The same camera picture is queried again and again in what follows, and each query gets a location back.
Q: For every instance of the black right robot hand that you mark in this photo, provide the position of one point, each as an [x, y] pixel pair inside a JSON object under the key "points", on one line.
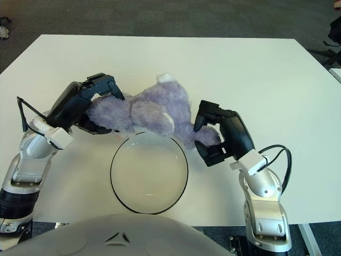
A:
{"points": [[237, 136]]}

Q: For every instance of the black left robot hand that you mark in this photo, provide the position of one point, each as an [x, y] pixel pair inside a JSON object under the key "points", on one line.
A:
{"points": [[68, 106]]}

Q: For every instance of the purple plush bunny doll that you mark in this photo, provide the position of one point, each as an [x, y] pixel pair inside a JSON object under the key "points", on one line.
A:
{"points": [[149, 112]]}

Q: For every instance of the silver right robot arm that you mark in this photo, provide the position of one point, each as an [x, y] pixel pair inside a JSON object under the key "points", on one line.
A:
{"points": [[266, 213]]}

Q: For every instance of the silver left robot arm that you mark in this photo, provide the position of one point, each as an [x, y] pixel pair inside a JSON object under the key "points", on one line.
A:
{"points": [[29, 165]]}

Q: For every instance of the white plate with black rim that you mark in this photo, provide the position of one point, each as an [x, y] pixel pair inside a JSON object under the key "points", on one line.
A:
{"points": [[149, 173]]}

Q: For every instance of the patterned sneaker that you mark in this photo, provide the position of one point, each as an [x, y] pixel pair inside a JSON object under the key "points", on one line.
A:
{"points": [[4, 32]]}

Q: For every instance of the black swivel chair base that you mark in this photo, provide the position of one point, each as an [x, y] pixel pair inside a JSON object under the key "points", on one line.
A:
{"points": [[4, 19]]}

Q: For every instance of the white side table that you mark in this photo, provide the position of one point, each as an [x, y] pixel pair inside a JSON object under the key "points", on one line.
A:
{"points": [[336, 74]]}

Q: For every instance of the white table leg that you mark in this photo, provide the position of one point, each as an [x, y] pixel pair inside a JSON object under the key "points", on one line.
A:
{"points": [[310, 240]]}

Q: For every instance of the silver robot torso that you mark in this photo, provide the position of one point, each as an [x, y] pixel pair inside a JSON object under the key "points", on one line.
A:
{"points": [[120, 237]]}

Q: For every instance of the black office chair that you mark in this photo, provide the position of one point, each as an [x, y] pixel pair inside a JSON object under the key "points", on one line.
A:
{"points": [[335, 32]]}

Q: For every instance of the metal table leg bracket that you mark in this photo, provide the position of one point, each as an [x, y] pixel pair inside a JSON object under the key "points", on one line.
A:
{"points": [[61, 225]]}

